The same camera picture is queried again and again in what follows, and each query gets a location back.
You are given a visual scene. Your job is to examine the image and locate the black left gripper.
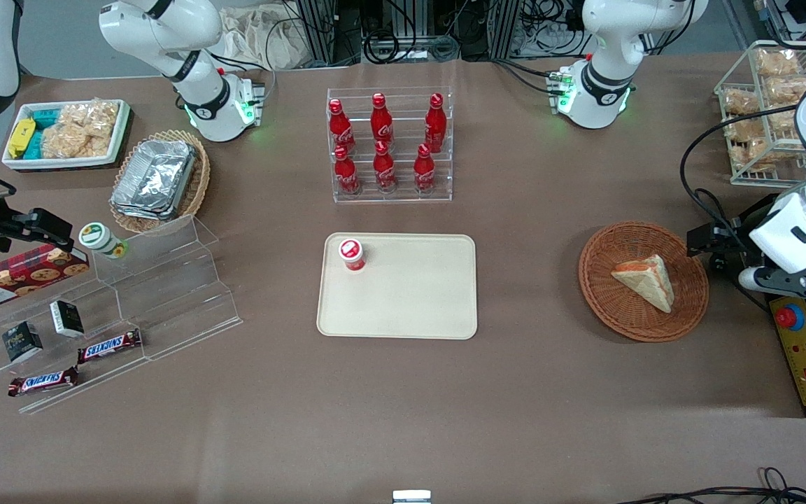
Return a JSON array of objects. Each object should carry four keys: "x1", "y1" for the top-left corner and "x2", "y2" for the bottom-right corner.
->
[{"x1": 686, "y1": 203, "x2": 761, "y2": 274}]

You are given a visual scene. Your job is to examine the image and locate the triangle sandwich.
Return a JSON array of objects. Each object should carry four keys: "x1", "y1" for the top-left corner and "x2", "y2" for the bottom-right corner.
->
[{"x1": 611, "y1": 254, "x2": 675, "y2": 314}]

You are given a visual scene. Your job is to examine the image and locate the round brown wicker basket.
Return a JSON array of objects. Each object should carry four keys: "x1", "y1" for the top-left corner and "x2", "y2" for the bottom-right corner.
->
[{"x1": 579, "y1": 221, "x2": 709, "y2": 343}]

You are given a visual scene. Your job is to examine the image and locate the oval tan wicker basket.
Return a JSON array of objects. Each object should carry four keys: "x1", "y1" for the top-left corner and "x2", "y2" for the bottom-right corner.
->
[{"x1": 109, "y1": 129, "x2": 211, "y2": 235}]

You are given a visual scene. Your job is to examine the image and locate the beige plastic tray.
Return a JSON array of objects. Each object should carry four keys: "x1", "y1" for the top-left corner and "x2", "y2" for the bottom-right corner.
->
[{"x1": 317, "y1": 233, "x2": 478, "y2": 340}]

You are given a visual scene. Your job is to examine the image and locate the red tartan cookie box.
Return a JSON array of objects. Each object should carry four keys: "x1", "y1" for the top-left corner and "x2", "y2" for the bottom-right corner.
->
[{"x1": 0, "y1": 244, "x2": 90, "y2": 312}]

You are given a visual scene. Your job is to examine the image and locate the white jar green lid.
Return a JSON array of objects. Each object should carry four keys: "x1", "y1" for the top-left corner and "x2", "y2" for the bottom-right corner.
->
[{"x1": 79, "y1": 223, "x2": 128, "y2": 260}]

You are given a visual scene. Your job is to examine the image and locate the yellow snack packet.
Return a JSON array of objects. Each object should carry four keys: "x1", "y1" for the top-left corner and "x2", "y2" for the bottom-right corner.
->
[{"x1": 8, "y1": 118, "x2": 37, "y2": 160}]

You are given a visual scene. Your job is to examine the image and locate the small black white box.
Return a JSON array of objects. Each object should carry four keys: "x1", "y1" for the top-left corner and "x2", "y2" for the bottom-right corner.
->
[
  {"x1": 50, "y1": 300, "x2": 85, "y2": 338},
  {"x1": 2, "y1": 321, "x2": 44, "y2": 363}
]

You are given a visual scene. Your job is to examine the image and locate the clear bag rice crackers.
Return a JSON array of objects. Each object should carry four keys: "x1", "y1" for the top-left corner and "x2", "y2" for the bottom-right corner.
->
[{"x1": 42, "y1": 101, "x2": 121, "y2": 160}]

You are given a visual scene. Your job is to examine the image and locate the white rectangular snack bin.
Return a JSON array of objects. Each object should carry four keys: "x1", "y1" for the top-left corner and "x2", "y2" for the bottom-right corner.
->
[{"x1": 2, "y1": 99, "x2": 132, "y2": 171}]

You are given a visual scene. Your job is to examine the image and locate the stacked aluminium foil trays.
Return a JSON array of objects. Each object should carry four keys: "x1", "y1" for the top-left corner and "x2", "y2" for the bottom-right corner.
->
[{"x1": 111, "y1": 139, "x2": 198, "y2": 221}]

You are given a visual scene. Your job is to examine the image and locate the clear bag fried snack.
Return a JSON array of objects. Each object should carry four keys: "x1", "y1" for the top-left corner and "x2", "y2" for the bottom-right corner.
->
[
  {"x1": 725, "y1": 115, "x2": 769, "y2": 146},
  {"x1": 721, "y1": 87, "x2": 762, "y2": 117},
  {"x1": 755, "y1": 49, "x2": 802, "y2": 78},
  {"x1": 765, "y1": 76, "x2": 806, "y2": 107}
]

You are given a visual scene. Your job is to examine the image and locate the brown snickers bar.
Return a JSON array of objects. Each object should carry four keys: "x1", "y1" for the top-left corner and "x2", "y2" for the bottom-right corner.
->
[
  {"x1": 8, "y1": 366, "x2": 80, "y2": 398},
  {"x1": 78, "y1": 329, "x2": 143, "y2": 365}
]

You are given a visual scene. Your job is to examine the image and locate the clear acrylic step shelf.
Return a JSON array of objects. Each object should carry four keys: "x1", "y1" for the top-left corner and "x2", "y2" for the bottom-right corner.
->
[{"x1": 0, "y1": 213, "x2": 243, "y2": 416}]

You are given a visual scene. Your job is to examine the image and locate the beige cloth bag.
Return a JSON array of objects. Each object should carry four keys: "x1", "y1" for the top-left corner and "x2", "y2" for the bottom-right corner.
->
[{"x1": 220, "y1": 6, "x2": 307, "y2": 71}]

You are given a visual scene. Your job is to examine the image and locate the red cola bottle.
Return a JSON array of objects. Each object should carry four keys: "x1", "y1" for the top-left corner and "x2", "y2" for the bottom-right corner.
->
[
  {"x1": 425, "y1": 93, "x2": 447, "y2": 154},
  {"x1": 373, "y1": 141, "x2": 397, "y2": 194},
  {"x1": 334, "y1": 146, "x2": 361, "y2": 196},
  {"x1": 371, "y1": 93, "x2": 395, "y2": 145},
  {"x1": 328, "y1": 99, "x2": 356, "y2": 155},
  {"x1": 413, "y1": 143, "x2": 437, "y2": 194}
]

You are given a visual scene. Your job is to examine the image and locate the red white yogurt cup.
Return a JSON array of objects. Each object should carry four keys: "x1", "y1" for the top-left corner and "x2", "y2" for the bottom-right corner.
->
[{"x1": 338, "y1": 239, "x2": 367, "y2": 272}]

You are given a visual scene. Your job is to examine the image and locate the clear acrylic bottle rack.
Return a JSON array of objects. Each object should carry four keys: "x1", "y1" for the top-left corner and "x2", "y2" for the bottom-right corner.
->
[{"x1": 327, "y1": 87, "x2": 453, "y2": 204}]

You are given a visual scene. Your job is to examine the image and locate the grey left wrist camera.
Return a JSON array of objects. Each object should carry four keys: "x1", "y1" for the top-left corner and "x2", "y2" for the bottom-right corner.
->
[{"x1": 738, "y1": 265, "x2": 806, "y2": 302}]

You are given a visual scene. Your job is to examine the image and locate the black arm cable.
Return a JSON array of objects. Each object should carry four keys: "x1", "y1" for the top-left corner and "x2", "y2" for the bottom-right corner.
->
[{"x1": 679, "y1": 104, "x2": 806, "y2": 239}]

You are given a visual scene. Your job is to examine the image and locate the white wire basket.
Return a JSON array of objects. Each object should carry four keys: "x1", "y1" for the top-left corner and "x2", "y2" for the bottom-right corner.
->
[{"x1": 714, "y1": 41, "x2": 806, "y2": 188}]

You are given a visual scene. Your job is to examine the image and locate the black floor cable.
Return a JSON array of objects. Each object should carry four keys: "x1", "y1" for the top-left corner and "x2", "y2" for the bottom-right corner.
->
[{"x1": 616, "y1": 467, "x2": 806, "y2": 504}]

